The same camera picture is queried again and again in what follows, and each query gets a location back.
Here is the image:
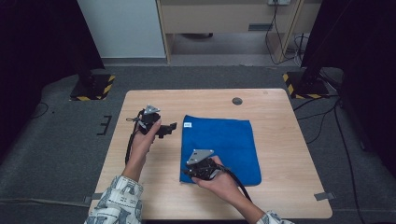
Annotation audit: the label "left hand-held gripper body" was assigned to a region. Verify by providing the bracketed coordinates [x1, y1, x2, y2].
[136, 104, 163, 134]

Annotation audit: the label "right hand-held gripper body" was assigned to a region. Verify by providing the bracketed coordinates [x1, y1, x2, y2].
[186, 149, 219, 181]

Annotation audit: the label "blue towel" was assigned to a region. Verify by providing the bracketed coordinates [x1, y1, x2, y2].
[179, 114, 262, 187]

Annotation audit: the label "person's right hand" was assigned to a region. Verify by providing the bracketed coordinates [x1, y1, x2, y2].
[191, 155, 247, 204]

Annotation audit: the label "person's left hand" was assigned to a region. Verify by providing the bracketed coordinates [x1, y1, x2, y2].
[127, 119, 163, 171]

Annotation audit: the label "black stand base hazard stripes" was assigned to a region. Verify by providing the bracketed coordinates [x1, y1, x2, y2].
[69, 69, 116, 102]
[282, 70, 331, 100]

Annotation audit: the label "white panel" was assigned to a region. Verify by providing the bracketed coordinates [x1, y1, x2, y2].
[77, 0, 166, 59]

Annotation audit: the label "grey tape strip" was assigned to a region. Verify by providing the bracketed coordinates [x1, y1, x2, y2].
[83, 192, 106, 204]
[313, 191, 336, 202]

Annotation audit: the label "light wooden desk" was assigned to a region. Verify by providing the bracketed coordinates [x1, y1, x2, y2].
[155, 0, 321, 64]

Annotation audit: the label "dark curtain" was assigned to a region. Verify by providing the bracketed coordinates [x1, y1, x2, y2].
[300, 0, 396, 171]
[0, 0, 106, 162]

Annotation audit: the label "left hand-held gripper black cable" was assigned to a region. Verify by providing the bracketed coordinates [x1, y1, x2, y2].
[124, 108, 146, 166]

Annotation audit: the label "hand-held gripper black cable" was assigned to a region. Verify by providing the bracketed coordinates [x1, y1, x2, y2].
[218, 164, 253, 203]
[124, 108, 146, 166]

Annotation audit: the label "right hand-held gripper black cable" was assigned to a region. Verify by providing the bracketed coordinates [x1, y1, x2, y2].
[218, 164, 253, 203]

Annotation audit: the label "black looped floor cable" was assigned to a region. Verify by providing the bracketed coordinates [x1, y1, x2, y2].
[31, 102, 50, 119]

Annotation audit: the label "thin black floor cable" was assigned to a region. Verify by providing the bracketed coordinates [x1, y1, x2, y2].
[292, 96, 342, 145]

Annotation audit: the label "black hanging power cable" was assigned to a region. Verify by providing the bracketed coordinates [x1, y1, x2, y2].
[264, 0, 300, 66]

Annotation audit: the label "grey rectangular handle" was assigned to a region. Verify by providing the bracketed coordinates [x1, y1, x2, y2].
[247, 23, 274, 32]

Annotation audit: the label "long black floor cable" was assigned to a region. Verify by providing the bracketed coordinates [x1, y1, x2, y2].
[333, 99, 367, 224]

